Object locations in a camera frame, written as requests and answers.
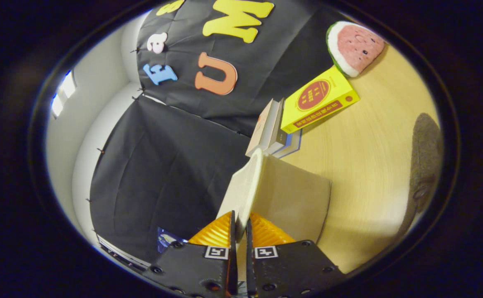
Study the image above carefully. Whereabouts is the blue and white book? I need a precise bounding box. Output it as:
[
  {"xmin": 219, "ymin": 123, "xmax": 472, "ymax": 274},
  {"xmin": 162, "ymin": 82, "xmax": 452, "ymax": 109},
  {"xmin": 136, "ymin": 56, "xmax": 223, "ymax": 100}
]
[{"xmin": 273, "ymin": 128, "xmax": 302, "ymax": 159}]

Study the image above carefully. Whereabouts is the beige storage box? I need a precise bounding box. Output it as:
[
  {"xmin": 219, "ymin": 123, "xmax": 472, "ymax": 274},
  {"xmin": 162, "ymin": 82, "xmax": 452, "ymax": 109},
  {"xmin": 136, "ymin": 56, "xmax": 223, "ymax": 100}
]
[{"xmin": 216, "ymin": 148, "xmax": 332, "ymax": 245}]

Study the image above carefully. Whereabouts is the long ceiling light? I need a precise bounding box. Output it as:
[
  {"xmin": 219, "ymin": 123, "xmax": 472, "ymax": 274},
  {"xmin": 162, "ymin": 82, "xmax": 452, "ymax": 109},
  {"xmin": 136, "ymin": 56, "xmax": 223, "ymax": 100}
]
[{"xmin": 51, "ymin": 70, "xmax": 77, "ymax": 119}]

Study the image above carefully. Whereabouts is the beige cover book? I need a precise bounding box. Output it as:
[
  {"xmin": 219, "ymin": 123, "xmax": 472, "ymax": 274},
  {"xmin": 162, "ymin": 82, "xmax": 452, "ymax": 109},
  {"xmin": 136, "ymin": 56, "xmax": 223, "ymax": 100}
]
[{"xmin": 246, "ymin": 99, "xmax": 286, "ymax": 157}]

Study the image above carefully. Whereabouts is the watermelon slice plush toy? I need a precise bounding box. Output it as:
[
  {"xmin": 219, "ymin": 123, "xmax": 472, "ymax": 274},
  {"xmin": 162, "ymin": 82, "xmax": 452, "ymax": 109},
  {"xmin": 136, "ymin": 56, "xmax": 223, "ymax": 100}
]
[{"xmin": 326, "ymin": 21, "xmax": 386, "ymax": 78}]

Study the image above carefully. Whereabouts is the black backdrop cloth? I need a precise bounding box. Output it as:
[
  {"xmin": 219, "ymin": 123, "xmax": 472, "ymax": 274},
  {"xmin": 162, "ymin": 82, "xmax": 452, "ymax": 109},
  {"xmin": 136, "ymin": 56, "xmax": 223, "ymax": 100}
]
[{"xmin": 89, "ymin": 0, "xmax": 350, "ymax": 265}]

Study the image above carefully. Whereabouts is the yellow book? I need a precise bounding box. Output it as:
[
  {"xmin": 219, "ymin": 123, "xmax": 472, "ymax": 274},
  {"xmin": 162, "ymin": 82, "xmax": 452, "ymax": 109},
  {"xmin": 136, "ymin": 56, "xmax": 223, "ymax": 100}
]
[{"xmin": 280, "ymin": 65, "xmax": 360, "ymax": 134}]

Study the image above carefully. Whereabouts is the white striped sheet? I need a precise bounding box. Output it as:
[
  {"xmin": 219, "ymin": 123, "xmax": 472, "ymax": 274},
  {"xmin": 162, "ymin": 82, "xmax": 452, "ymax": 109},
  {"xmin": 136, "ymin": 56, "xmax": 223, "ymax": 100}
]
[{"xmin": 96, "ymin": 233, "xmax": 153, "ymax": 272}]

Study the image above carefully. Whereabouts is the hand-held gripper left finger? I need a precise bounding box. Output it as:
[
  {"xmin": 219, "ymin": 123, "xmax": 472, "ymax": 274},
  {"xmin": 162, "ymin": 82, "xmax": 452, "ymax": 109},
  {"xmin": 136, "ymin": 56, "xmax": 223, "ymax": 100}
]
[{"xmin": 142, "ymin": 210, "xmax": 239, "ymax": 298}]

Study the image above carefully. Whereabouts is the brown fuzzy shoe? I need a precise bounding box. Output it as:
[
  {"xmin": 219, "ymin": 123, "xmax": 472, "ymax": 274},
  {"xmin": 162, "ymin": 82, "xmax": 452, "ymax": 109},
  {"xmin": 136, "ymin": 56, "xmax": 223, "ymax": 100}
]
[{"xmin": 398, "ymin": 113, "xmax": 443, "ymax": 237}]

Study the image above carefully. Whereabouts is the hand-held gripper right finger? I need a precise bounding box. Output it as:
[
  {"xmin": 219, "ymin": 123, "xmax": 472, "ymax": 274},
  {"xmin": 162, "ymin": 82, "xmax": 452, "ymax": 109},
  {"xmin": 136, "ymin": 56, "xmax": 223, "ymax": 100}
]
[{"xmin": 246, "ymin": 212, "xmax": 346, "ymax": 298}]

